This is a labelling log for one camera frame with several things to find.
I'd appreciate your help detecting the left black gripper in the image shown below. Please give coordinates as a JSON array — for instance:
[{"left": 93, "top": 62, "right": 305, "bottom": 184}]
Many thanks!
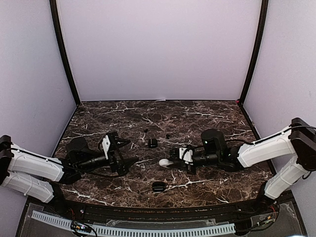
[{"left": 78, "top": 137, "right": 139, "bottom": 176}]

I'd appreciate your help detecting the white earbud charging case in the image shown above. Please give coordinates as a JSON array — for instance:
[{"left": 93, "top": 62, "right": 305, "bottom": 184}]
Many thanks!
[{"left": 159, "top": 159, "right": 173, "bottom": 168}]

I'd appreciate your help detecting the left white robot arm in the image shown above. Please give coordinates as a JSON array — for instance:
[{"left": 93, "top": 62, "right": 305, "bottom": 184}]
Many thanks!
[{"left": 0, "top": 132, "right": 139, "bottom": 215}]

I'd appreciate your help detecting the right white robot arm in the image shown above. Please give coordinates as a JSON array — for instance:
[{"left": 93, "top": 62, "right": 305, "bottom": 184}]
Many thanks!
[{"left": 159, "top": 118, "right": 316, "bottom": 214}]

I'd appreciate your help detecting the black open charging case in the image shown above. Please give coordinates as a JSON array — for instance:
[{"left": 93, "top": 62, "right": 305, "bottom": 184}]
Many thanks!
[{"left": 148, "top": 138, "right": 158, "bottom": 149}]

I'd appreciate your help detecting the black closed charging case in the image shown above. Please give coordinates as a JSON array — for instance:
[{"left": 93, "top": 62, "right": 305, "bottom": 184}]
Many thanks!
[{"left": 152, "top": 181, "right": 167, "bottom": 193}]

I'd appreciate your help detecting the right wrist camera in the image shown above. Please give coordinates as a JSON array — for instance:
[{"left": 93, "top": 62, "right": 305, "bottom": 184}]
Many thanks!
[{"left": 179, "top": 148, "right": 193, "bottom": 164}]

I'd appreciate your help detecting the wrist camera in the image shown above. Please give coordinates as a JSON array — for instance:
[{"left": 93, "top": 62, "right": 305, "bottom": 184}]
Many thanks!
[
  {"left": 179, "top": 148, "right": 193, "bottom": 164},
  {"left": 101, "top": 135, "right": 111, "bottom": 160}
]

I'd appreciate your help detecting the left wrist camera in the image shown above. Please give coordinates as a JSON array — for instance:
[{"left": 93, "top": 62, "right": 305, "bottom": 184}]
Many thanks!
[{"left": 101, "top": 135, "right": 111, "bottom": 160}]

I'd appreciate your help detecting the white slotted cable duct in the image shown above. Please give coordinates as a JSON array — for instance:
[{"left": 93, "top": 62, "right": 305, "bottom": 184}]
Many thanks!
[{"left": 31, "top": 211, "right": 236, "bottom": 237}]

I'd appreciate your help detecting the black front frame rail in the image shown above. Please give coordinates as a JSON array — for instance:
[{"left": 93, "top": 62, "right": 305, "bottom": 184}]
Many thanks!
[{"left": 15, "top": 190, "right": 307, "bottom": 237}]

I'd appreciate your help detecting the left black frame post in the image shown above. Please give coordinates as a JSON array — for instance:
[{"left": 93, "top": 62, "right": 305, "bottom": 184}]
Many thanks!
[{"left": 49, "top": 0, "right": 81, "bottom": 106}]

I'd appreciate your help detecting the black frame post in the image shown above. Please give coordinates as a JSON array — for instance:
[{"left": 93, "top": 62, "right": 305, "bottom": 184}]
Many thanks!
[
  {"left": 238, "top": 0, "right": 269, "bottom": 107},
  {"left": 49, "top": 0, "right": 81, "bottom": 106}
]

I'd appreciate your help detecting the right black frame post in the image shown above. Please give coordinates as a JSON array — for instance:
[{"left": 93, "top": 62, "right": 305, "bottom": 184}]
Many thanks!
[{"left": 238, "top": 0, "right": 269, "bottom": 107}]

